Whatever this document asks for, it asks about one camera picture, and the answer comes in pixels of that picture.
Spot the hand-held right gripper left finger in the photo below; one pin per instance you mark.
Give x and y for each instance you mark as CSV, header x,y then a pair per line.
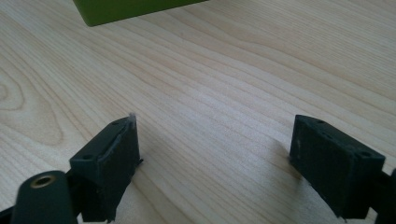
x,y
107,165

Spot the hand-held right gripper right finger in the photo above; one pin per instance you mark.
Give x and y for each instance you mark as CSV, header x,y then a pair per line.
x,y
333,168

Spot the green box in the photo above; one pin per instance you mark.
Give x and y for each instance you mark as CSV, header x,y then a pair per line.
x,y
124,9

